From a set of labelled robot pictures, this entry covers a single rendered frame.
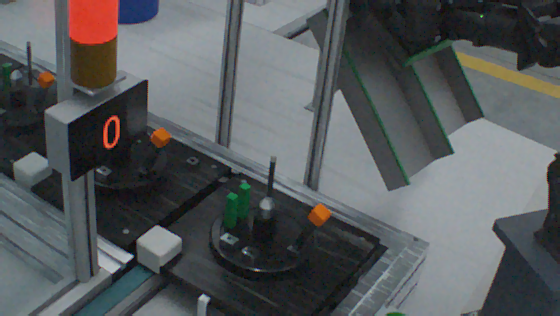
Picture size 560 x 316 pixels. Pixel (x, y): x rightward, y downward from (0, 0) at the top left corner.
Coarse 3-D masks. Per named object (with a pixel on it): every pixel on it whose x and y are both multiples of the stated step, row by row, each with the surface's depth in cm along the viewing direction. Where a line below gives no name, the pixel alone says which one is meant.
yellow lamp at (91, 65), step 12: (72, 48) 75; (84, 48) 74; (96, 48) 74; (108, 48) 75; (72, 60) 75; (84, 60) 75; (96, 60) 75; (108, 60) 76; (72, 72) 76; (84, 72) 75; (96, 72) 75; (108, 72) 76; (84, 84) 76; (96, 84) 76
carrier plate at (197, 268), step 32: (224, 192) 112; (256, 192) 113; (192, 224) 106; (192, 256) 100; (320, 256) 103; (352, 256) 104; (192, 288) 96; (224, 288) 96; (256, 288) 97; (288, 288) 98; (320, 288) 98
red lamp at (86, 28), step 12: (72, 0) 72; (84, 0) 71; (96, 0) 71; (108, 0) 72; (72, 12) 72; (84, 12) 72; (96, 12) 72; (108, 12) 72; (72, 24) 73; (84, 24) 72; (96, 24) 72; (108, 24) 73; (72, 36) 74; (84, 36) 73; (96, 36) 73; (108, 36) 74
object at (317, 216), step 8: (304, 208) 96; (312, 208) 97; (320, 208) 95; (312, 216) 95; (320, 216) 94; (328, 216) 95; (312, 224) 96; (320, 224) 95; (304, 232) 97; (312, 232) 97; (296, 240) 99; (304, 240) 98; (296, 248) 99
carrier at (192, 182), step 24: (144, 144) 117; (168, 144) 121; (96, 168) 110; (120, 168) 111; (168, 168) 116; (216, 168) 117; (96, 192) 108; (120, 192) 108; (144, 192) 109; (168, 192) 111; (192, 192) 112; (96, 216) 105; (120, 216) 105; (144, 216) 106; (168, 216) 107; (120, 240) 101
